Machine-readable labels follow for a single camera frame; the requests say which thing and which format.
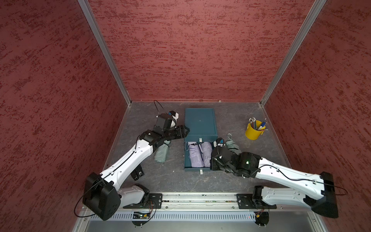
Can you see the pens in cup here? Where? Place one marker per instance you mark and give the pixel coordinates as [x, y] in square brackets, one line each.
[257, 125]

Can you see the teal drawer cabinet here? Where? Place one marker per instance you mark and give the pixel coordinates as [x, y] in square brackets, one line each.
[202, 125]

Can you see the purple umbrella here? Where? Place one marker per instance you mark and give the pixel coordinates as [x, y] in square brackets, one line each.
[206, 151]
[195, 155]

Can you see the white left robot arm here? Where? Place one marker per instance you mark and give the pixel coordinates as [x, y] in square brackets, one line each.
[103, 193]

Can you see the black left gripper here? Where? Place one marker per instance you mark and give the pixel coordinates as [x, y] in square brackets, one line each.
[181, 132]

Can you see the aluminium left corner post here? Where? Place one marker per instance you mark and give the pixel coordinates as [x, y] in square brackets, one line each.
[88, 13]

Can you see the aluminium corner post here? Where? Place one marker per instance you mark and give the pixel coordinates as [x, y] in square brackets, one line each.
[88, 13]
[299, 38]

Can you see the aluminium right corner post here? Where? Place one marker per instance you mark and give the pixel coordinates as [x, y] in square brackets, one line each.
[299, 38]

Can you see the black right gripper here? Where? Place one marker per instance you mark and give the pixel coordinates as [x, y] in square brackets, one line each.
[214, 166]

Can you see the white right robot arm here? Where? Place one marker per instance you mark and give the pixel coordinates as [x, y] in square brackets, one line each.
[312, 191]

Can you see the green umbrella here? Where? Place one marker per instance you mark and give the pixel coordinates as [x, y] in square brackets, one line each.
[231, 145]
[162, 152]

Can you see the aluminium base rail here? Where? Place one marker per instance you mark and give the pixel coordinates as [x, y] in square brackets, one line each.
[200, 201]

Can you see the yellow pen cup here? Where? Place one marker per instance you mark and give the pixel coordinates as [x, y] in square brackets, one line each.
[253, 134]

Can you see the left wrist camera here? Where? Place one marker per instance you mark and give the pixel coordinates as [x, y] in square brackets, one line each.
[174, 114]

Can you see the teal drawer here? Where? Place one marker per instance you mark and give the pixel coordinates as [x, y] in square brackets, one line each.
[187, 165]

